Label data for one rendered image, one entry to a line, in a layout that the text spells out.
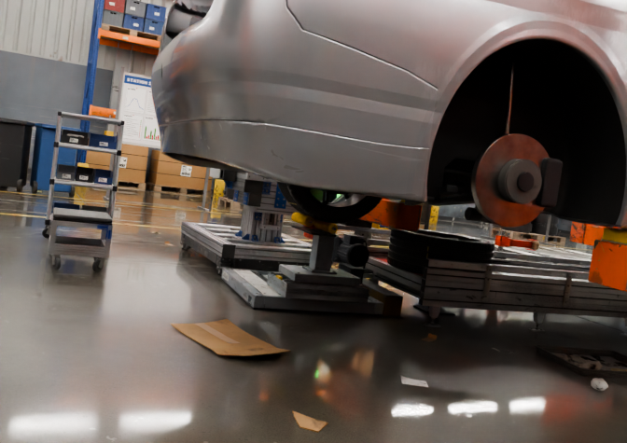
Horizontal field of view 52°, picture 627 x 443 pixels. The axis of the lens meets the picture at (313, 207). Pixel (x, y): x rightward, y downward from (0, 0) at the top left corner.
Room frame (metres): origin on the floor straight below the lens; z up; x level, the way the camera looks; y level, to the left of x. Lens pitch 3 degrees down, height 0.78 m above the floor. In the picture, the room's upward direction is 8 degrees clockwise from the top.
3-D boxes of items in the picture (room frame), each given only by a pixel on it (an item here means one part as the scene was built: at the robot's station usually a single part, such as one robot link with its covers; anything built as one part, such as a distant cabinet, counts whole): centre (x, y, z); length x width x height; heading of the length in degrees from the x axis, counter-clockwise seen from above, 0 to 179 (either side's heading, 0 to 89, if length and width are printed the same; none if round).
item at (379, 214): (4.12, -0.48, 0.69); 0.52 x 0.17 x 0.35; 21
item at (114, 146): (5.28, 1.89, 0.50); 0.53 x 0.42 x 1.00; 111
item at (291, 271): (3.74, -0.08, 0.32); 0.40 x 0.30 x 0.28; 111
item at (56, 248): (4.09, 1.45, 0.17); 0.43 x 0.36 x 0.34; 23
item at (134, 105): (9.73, 2.36, 0.98); 1.50 x 0.50 x 1.95; 115
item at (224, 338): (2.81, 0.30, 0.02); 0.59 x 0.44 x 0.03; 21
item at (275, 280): (3.74, -0.08, 0.13); 0.50 x 0.36 x 0.10; 111
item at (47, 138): (9.14, 3.73, 0.49); 0.64 x 0.54 x 0.97; 32
